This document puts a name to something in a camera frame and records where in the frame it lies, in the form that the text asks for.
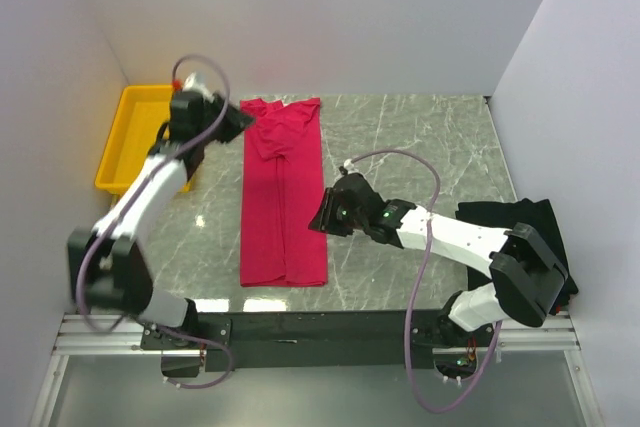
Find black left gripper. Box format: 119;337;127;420
196;95;257;149

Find red t shirt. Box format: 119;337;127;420
239;97;328;287

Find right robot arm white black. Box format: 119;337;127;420
309;173;568;348

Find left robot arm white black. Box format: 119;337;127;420
67;87;255;349

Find folded black t shirt stack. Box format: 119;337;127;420
455;198;579;316

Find yellow plastic tray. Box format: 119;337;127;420
95;85;173;195

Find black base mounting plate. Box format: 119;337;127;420
140;309;493;377

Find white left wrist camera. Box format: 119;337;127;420
172;72;212;98

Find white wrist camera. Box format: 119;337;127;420
172;72;212;98
341;159;357;175

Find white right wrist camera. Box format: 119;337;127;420
341;159;357;175

